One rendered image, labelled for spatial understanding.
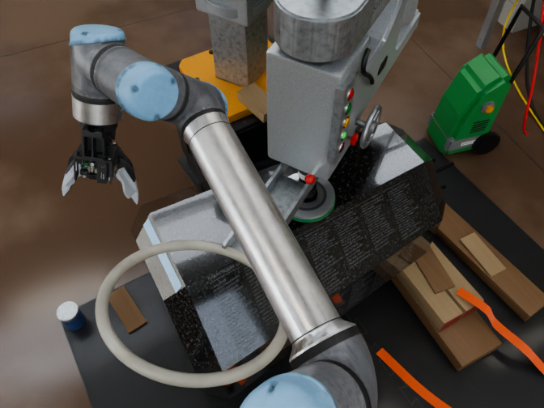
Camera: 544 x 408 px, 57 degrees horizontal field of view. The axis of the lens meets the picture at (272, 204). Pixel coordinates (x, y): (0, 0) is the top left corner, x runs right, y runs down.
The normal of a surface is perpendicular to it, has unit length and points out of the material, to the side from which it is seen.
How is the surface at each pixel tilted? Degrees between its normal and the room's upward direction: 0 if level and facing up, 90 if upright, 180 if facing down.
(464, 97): 72
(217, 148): 15
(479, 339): 0
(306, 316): 20
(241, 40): 90
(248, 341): 45
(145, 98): 80
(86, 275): 0
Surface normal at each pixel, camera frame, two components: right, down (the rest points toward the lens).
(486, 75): -0.54, -0.37
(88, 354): 0.00, -0.59
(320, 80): -0.48, 0.71
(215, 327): 0.36, 0.07
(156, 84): 0.66, 0.48
